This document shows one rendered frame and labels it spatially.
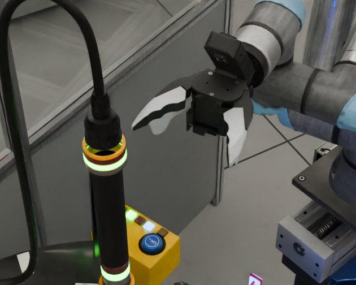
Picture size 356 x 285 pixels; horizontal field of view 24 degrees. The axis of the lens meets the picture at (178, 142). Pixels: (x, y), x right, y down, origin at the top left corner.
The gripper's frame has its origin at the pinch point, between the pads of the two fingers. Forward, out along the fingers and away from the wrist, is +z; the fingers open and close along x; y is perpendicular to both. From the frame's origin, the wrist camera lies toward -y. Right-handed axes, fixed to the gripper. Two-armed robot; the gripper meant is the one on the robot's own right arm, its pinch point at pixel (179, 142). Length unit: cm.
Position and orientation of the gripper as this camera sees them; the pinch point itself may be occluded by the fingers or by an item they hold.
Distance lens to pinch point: 103.6
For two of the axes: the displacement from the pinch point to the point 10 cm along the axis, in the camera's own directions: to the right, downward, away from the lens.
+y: 0.0, 7.0, 7.2
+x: -8.9, -3.3, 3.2
